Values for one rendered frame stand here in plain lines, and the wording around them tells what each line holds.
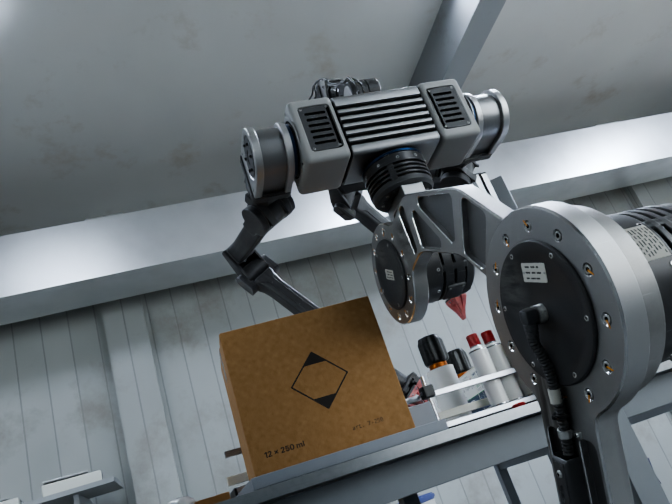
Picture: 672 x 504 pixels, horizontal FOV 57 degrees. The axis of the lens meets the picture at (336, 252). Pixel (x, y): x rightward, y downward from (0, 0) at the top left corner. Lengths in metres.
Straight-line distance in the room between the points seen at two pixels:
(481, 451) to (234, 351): 0.49
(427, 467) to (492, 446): 0.14
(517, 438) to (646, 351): 0.63
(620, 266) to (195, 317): 4.69
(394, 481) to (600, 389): 0.54
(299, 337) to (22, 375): 4.19
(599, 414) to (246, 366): 0.66
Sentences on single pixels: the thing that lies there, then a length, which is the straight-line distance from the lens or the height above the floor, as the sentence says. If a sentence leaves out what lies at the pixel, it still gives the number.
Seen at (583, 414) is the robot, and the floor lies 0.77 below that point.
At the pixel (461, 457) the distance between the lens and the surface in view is 1.20.
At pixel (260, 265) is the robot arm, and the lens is 1.78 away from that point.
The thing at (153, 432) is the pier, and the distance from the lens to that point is 4.85.
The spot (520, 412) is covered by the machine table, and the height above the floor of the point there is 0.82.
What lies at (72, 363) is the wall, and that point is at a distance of 5.19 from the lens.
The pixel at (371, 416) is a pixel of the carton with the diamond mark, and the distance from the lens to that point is 1.16.
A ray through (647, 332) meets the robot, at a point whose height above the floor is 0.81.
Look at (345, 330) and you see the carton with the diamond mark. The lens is 1.20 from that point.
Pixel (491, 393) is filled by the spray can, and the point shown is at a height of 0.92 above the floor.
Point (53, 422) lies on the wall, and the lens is 5.10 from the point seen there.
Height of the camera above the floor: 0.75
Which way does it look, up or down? 22 degrees up
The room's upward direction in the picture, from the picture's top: 19 degrees counter-clockwise
